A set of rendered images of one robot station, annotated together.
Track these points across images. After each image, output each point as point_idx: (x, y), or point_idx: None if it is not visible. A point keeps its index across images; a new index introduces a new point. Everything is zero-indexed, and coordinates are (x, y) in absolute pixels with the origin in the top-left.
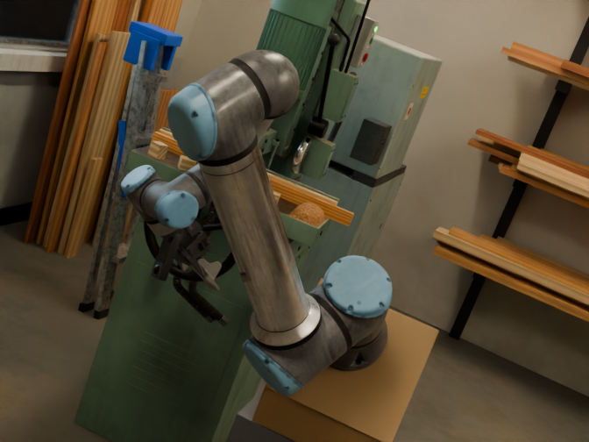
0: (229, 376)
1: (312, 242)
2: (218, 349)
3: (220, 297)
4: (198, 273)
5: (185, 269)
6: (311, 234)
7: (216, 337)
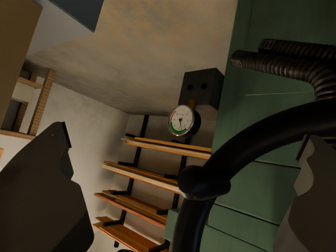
0: (244, 2)
1: (167, 216)
2: (268, 21)
3: (288, 93)
4: (14, 207)
5: (308, 150)
6: (169, 228)
7: (276, 34)
